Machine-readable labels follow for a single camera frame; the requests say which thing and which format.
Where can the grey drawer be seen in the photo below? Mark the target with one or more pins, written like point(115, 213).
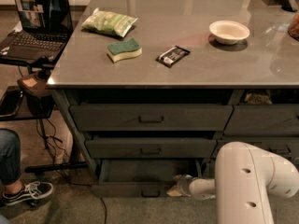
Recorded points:
point(264, 120)
point(208, 169)
point(147, 178)
point(177, 117)
point(283, 146)
point(150, 147)

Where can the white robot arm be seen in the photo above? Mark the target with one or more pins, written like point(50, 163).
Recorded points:
point(245, 176)

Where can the black device with label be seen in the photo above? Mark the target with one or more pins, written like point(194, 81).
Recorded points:
point(39, 99)

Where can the black smartphone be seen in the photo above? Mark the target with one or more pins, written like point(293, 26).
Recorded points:
point(10, 103)

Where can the white bowl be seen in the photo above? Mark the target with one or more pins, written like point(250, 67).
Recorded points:
point(228, 32)

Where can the item in open shelf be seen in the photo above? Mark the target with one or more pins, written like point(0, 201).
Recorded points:
point(258, 98)

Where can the black laptop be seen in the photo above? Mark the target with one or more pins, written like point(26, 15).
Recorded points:
point(46, 27)

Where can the black laptop stand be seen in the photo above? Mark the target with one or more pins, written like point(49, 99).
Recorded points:
point(25, 114)

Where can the brown jar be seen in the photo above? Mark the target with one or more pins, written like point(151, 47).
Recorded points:
point(293, 29)

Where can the green chip bag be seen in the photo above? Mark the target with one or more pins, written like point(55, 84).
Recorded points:
point(109, 23)

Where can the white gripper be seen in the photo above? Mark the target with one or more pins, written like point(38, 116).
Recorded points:
point(186, 184)

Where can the blue jeans leg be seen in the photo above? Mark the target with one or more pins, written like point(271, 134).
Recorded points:
point(10, 162)

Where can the black white sneaker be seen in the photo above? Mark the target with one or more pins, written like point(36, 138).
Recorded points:
point(33, 191)

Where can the green yellow sponge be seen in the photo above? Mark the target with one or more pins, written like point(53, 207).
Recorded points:
point(124, 50)

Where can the black snack bar wrapper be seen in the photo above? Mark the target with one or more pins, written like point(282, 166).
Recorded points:
point(171, 56)

